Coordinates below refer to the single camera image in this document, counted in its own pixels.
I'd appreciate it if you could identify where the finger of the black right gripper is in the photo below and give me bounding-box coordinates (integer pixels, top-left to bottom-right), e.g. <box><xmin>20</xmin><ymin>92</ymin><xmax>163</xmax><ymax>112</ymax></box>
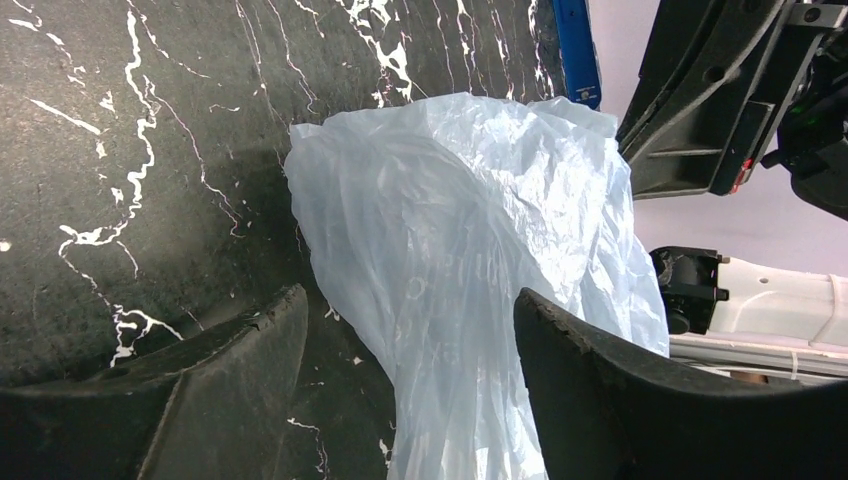
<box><xmin>617</xmin><ymin>1</ymin><xmax>847</xmax><ymax>199</ymax></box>

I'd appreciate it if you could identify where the translucent blue plastic bag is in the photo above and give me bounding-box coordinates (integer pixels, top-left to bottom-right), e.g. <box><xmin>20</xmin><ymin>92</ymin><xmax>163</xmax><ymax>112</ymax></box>
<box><xmin>284</xmin><ymin>93</ymin><xmax>669</xmax><ymax>479</ymax></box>

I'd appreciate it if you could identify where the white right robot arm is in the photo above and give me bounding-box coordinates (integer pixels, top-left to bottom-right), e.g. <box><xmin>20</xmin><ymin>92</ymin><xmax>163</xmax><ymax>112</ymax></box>
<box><xmin>617</xmin><ymin>1</ymin><xmax>847</xmax><ymax>385</ymax></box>

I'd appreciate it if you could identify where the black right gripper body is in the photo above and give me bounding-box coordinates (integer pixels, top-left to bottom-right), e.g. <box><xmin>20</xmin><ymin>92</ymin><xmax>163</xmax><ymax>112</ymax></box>
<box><xmin>761</xmin><ymin>30</ymin><xmax>847</xmax><ymax>220</ymax></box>

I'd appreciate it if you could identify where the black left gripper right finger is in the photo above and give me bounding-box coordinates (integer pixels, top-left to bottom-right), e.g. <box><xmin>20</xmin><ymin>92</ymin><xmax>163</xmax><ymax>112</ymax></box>
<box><xmin>514</xmin><ymin>288</ymin><xmax>847</xmax><ymax>479</ymax></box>

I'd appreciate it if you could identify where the blue stapler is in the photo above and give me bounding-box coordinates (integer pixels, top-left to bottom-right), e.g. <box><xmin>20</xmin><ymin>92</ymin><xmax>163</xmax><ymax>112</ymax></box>
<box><xmin>552</xmin><ymin>0</ymin><xmax>602</xmax><ymax>110</ymax></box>

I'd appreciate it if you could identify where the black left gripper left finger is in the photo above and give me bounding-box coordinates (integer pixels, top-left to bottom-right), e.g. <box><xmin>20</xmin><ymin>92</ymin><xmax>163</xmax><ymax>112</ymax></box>
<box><xmin>1</xmin><ymin>285</ymin><xmax>308</xmax><ymax>479</ymax></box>

